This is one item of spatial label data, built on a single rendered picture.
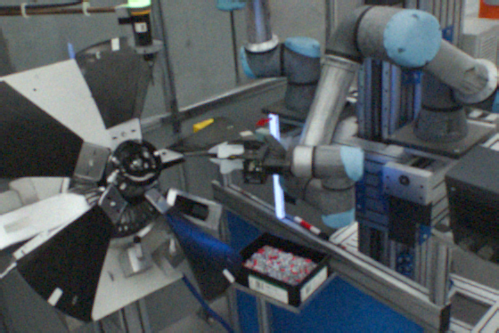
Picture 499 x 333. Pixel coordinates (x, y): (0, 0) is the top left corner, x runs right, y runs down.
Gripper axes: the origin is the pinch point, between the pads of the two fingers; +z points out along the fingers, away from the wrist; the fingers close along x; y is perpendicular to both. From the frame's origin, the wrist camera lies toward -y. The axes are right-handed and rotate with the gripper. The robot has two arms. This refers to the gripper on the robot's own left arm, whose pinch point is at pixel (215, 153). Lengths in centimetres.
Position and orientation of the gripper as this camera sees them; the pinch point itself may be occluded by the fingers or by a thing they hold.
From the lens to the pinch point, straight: 144.3
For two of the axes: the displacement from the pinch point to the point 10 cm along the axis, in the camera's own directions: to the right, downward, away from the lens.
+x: 1.4, 8.5, 5.2
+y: -2.9, 5.3, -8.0
